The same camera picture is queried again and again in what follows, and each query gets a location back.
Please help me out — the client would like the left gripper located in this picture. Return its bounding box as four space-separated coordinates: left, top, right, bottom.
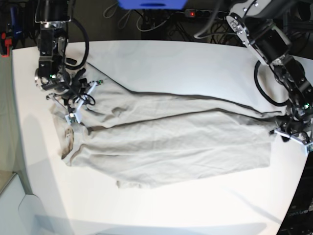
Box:
269 117 313 144

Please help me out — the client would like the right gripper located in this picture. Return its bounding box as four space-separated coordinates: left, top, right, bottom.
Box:
46 78 104 114

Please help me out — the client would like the beige t-shirt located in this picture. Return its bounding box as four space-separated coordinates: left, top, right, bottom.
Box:
50 68 282 188

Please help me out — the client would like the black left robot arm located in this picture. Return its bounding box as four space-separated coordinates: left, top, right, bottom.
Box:
224 0 313 146

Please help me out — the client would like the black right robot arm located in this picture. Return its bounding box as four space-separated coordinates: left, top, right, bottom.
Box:
35 0 103 122

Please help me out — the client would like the red black clamp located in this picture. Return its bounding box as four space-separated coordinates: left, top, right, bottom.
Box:
0 31 13 57

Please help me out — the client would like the blue plastic box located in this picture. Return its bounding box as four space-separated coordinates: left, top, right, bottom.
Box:
118 0 187 10

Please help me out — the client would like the white cabinet corner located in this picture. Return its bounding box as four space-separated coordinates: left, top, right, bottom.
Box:
0 171 71 235

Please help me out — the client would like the black power strip red light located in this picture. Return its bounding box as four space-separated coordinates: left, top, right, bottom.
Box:
184 9 228 20

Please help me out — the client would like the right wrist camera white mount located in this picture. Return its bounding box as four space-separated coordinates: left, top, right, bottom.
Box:
65 102 84 125

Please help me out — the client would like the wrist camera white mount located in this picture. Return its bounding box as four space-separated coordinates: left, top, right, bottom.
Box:
304 142 313 155
65 102 84 125

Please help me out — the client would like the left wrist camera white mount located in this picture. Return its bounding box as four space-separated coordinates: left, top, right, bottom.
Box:
304 142 313 155

